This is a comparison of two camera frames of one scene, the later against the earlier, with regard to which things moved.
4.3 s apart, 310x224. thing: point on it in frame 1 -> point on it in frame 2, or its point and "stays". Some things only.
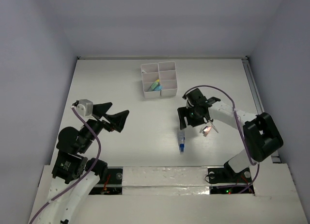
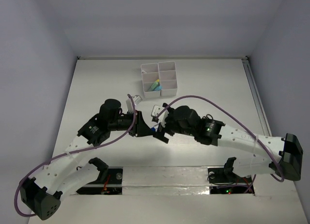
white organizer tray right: x=167 y=72 stays
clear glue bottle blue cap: x=181 y=140 -> x=154 y=129
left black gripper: x=104 y=122 -> x=138 y=123
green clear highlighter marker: x=154 y=86 stays
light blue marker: x=159 y=88 stays
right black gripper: x=183 y=112 -> x=160 y=135
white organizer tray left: x=149 y=78 stays
